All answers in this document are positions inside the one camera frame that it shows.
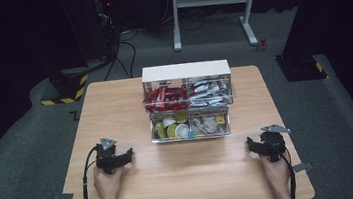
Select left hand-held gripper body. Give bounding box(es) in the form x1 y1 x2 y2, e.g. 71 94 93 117
92 135 123 177

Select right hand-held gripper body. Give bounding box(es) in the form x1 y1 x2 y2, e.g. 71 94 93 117
256 122 295 164

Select clear organizer box white lid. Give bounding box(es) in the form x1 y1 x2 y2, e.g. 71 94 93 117
139 57 241 147

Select person's left hand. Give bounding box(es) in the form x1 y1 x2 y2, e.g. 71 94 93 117
92 162 127 199

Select person's right hand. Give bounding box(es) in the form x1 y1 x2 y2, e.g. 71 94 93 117
258 150 293 188

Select grey tape strip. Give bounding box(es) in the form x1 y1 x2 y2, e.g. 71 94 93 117
291 160 314 174
52 192 75 199

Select pile of white sachets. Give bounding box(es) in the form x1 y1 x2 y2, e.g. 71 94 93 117
190 112 228 137

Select pile of yellow white capsules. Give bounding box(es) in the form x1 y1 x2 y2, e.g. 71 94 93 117
151 110 193 142

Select pile of white silver packets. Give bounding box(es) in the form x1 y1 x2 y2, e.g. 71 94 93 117
187 76 233 109

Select pile of red stick packets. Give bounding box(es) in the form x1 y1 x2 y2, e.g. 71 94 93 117
141 82 191 115

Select black yellow striped stand base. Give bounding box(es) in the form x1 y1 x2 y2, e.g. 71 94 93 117
37 65 93 108

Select small red floor item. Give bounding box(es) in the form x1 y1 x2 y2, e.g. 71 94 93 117
255 37 270 53

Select dark equipment rack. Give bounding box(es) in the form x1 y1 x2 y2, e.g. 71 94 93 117
91 0 125 61

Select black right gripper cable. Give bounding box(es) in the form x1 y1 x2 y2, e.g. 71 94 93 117
280 148 300 199

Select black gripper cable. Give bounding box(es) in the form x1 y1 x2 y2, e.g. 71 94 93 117
280 148 300 199
76 144 107 199

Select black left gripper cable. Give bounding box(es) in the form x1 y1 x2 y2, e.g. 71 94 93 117
76 144 107 199

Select black floor cables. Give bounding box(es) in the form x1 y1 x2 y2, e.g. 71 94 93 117
97 24 145 83

